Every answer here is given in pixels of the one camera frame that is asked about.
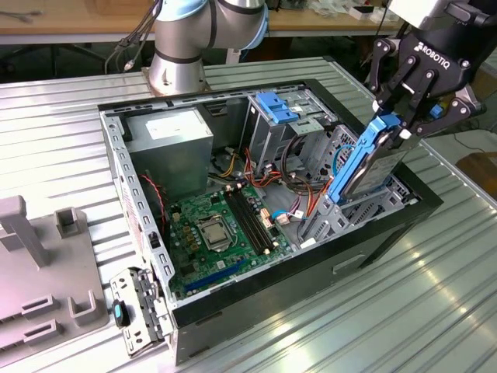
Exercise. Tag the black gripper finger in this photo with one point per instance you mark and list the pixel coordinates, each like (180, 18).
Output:
(400, 83)
(421, 97)

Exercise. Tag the hard disk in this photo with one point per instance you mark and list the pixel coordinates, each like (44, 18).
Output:
(372, 171)

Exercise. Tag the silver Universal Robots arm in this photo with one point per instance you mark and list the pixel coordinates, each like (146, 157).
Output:
(174, 42)

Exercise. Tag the metal disk bay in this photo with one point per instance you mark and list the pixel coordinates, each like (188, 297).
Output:
(330, 221)

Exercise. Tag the small white box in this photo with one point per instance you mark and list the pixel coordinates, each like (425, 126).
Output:
(376, 17)

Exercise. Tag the brown cardboard box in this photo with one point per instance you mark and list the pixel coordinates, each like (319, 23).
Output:
(479, 167)

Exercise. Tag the metal optical drive cage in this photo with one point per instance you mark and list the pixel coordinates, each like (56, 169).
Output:
(268, 136)

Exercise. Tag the black RAM slot bank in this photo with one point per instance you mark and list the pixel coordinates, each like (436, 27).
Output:
(248, 219)

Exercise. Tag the black open PC case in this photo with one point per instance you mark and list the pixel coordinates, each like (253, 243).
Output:
(310, 283)

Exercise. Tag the CPU socket with silver CPU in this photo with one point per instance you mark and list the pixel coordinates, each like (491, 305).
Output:
(215, 236)

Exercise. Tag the grey power supply unit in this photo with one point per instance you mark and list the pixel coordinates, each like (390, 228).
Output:
(171, 155)

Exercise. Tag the blue expansion slot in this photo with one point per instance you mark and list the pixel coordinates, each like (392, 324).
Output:
(213, 276)

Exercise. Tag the green motherboard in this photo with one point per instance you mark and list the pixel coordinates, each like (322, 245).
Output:
(202, 272)

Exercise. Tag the wooden desk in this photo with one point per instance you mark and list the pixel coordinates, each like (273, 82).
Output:
(77, 23)

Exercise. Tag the blue and black latch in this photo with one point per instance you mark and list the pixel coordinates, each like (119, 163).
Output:
(121, 312)

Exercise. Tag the grey parts rack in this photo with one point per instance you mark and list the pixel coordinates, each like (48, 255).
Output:
(46, 279)

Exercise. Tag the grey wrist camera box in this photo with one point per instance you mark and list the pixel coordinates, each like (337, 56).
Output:
(419, 11)

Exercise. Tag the blue plastic drive bracket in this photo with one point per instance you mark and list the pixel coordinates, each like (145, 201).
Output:
(277, 107)

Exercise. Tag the metal expansion slot bracket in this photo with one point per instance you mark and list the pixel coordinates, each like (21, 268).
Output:
(128, 287)

